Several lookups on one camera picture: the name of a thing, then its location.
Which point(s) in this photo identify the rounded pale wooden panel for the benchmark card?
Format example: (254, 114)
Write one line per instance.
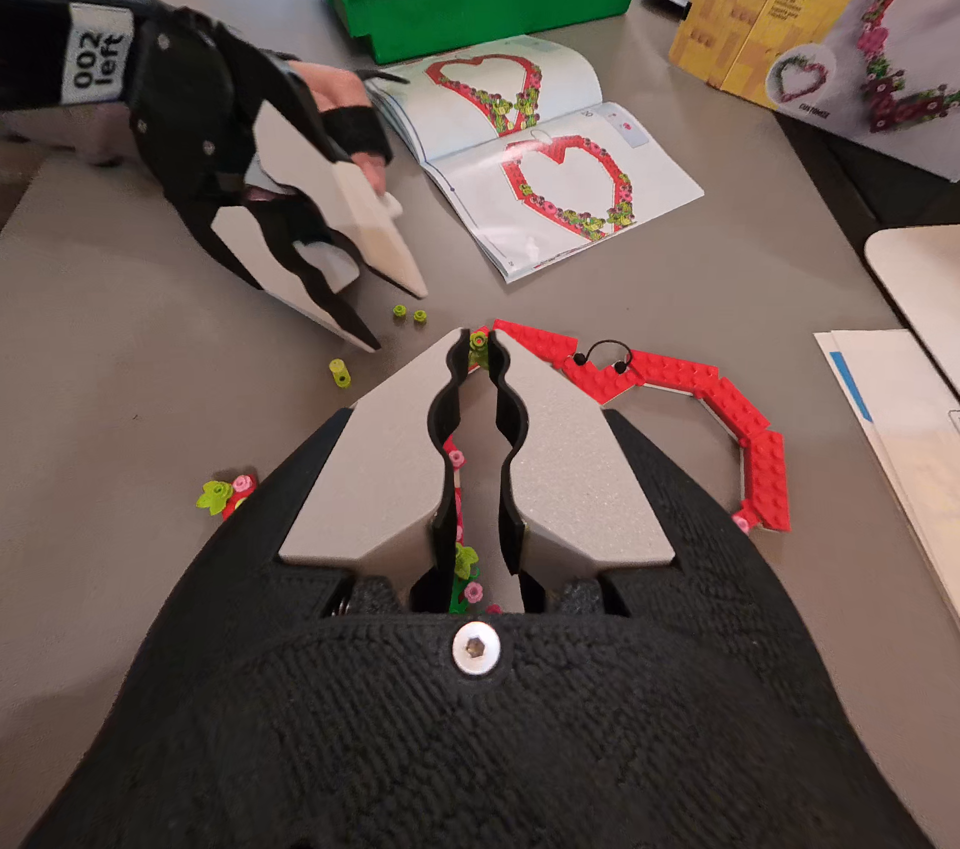
(922, 286)

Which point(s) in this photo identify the red lego plate with flowers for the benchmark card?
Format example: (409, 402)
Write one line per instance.
(225, 493)

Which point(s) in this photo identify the person's left hand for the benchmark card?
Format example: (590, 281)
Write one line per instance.
(341, 90)

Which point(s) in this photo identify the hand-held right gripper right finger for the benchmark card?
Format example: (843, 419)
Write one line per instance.
(585, 481)

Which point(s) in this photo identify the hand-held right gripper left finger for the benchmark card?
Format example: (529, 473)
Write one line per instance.
(375, 489)

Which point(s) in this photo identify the open lego instruction booklet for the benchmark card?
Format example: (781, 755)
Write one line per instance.
(465, 114)

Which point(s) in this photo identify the red lego heart frame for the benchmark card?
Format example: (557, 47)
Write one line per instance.
(675, 376)

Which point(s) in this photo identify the yellow and white lego box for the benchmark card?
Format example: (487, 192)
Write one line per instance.
(772, 1)

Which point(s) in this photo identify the pink flower lego strip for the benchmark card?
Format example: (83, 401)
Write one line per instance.
(465, 558)

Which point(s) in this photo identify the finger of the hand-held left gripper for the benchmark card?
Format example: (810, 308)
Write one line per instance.
(259, 256)
(322, 204)

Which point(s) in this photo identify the white paper sheet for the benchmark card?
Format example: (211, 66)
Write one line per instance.
(900, 444)

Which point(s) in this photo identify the lime green lego piece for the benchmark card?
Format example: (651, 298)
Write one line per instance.
(340, 374)

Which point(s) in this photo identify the black lego loop piece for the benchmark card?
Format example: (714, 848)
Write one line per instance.
(579, 359)

